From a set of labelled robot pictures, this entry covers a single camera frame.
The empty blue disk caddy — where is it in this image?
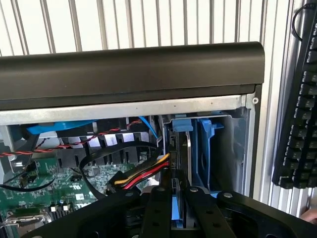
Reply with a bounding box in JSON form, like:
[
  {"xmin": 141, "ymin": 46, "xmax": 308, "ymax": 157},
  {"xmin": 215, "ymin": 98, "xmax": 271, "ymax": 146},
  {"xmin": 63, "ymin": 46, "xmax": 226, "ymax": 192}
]
[{"xmin": 197, "ymin": 118, "xmax": 225, "ymax": 189}]

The person's hand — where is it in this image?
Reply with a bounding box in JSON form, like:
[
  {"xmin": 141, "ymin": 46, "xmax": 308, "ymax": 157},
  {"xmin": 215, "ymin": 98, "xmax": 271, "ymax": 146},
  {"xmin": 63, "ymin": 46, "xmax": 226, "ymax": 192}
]
[{"xmin": 300, "ymin": 209, "xmax": 317, "ymax": 223}]

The blue drive caddy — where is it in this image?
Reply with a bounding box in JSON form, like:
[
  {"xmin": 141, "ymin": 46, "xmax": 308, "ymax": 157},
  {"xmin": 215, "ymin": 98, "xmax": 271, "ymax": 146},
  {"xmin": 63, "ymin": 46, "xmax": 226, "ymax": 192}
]
[{"xmin": 158, "ymin": 111, "xmax": 250, "ymax": 194}]

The green motherboard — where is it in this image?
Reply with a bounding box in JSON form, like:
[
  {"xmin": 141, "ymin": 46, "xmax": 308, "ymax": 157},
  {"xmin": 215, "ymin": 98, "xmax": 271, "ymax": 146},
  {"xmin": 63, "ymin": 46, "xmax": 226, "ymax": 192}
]
[{"xmin": 0, "ymin": 151, "xmax": 162, "ymax": 224}]

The black ribbed fan shroud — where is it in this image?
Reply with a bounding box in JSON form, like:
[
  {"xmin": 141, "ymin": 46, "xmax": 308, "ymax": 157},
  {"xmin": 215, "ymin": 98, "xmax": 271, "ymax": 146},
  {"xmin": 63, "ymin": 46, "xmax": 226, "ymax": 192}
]
[{"xmin": 56, "ymin": 116, "xmax": 155, "ymax": 172}]

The blue fan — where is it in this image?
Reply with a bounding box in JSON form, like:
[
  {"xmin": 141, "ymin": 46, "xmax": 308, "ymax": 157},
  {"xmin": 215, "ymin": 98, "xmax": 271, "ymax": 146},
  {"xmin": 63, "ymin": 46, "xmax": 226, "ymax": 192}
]
[{"xmin": 25, "ymin": 119, "xmax": 100, "ymax": 136}]

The black keyboard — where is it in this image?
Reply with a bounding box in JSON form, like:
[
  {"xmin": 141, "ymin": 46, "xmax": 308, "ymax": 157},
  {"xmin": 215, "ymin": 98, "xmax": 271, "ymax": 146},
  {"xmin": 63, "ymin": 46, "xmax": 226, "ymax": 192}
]
[{"xmin": 271, "ymin": 2, "xmax": 317, "ymax": 190}]

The CPU socket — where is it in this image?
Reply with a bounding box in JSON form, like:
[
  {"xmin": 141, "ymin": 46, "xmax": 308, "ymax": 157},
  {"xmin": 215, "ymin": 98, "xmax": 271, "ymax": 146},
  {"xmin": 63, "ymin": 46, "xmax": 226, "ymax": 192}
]
[{"xmin": 0, "ymin": 210, "xmax": 52, "ymax": 232}]

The black PC case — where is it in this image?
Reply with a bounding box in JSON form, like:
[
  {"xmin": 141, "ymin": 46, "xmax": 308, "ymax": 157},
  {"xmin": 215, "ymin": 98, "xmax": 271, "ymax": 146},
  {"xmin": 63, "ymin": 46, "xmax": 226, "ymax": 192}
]
[{"xmin": 0, "ymin": 41, "xmax": 264, "ymax": 238}]

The yellow red black power wire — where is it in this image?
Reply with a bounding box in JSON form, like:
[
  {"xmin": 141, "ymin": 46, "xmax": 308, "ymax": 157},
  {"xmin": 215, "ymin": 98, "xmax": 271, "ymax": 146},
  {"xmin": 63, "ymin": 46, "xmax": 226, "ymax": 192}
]
[{"xmin": 107, "ymin": 153, "xmax": 172, "ymax": 197}]

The yellow red black power cable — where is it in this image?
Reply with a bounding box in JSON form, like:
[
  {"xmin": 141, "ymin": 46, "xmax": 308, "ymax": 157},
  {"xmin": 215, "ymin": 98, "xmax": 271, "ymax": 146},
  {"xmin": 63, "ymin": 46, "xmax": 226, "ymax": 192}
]
[{"xmin": 79, "ymin": 144, "xmax": 159, "ymax": 199}]

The blue data wire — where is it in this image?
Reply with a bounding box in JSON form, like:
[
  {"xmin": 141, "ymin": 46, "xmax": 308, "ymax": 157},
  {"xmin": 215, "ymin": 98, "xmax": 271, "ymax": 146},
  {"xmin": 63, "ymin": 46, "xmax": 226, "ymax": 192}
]
[{"xmin": 138, "ymin": 116, "xmax": 159, "ymax": 142}]

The red and black twisted wire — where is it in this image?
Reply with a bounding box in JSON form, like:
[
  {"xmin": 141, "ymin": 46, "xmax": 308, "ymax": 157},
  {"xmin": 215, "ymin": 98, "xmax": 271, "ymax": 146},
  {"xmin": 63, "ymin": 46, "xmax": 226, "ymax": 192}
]
[{"xmin": 0, "ymin": 119, "xmax": 142, "ymax": 158}]

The thin black wire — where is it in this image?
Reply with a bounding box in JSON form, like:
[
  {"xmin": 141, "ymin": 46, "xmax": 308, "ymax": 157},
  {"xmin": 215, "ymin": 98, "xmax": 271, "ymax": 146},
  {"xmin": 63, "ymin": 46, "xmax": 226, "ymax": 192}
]
[{"xmin": 0, "ymin": 158, "xmax": 60, "ymax": 192}]

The black keyboard cable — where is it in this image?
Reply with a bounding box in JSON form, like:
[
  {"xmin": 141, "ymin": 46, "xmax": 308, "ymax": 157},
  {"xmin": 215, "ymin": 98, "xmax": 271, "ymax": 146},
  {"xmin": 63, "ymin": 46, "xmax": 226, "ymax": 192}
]
[{"xmin": 292, "ymin": 3, "xmax": 317, "ymax": 42}]

